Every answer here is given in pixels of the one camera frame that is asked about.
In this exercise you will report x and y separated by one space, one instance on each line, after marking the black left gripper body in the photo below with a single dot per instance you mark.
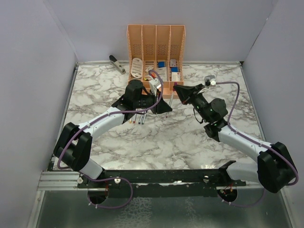
147 101

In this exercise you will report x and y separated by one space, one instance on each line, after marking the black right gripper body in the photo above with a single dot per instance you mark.
198 100

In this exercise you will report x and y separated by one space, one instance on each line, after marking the pink white pen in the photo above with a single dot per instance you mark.
170 102

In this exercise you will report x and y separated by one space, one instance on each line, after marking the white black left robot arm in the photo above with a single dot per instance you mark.
74 144

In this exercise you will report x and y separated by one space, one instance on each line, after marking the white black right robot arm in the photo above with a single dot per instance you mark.
273 166

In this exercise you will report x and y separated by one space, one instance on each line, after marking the white red labelled box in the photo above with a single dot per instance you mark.
176 76

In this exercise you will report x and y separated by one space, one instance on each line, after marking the white oval label card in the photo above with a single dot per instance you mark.
136 68

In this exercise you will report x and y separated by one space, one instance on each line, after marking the blue small box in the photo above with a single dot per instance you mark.
161 64

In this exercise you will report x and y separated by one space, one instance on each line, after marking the peach plastic desk organizer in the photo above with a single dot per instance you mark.
154 43

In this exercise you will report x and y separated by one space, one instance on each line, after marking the grey black stapler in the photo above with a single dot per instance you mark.
114 62

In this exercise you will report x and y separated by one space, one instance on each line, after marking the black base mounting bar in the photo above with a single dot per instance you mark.
161 183

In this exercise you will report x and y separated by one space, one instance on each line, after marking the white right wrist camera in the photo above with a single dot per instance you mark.
209 81

